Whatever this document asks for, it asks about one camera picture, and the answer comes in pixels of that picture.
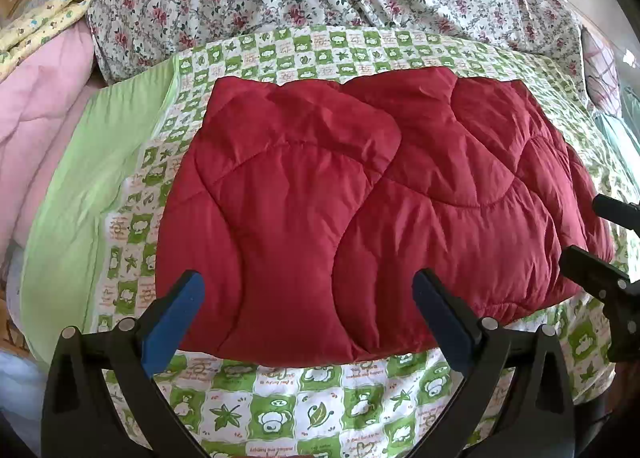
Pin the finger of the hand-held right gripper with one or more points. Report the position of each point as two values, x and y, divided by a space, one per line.
600 283
617 213

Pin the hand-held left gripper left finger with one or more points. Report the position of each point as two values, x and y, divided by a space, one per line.
170 323

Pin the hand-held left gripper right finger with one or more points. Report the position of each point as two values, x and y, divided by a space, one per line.
442 323

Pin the red quilted jacket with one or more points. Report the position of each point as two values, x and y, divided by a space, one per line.
300 213

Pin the light green cloth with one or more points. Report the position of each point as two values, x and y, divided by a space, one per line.
622 137

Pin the pink plaid cloth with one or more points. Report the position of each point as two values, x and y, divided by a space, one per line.
602 67

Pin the green checked printed blanket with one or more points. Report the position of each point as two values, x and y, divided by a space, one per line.
310 413

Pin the pale blue cloth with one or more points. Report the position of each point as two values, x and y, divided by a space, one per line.
17 398

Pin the pink quilt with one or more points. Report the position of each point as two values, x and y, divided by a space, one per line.
35 102

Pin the yellow printed cloth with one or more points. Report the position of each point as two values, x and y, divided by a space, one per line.
45 17

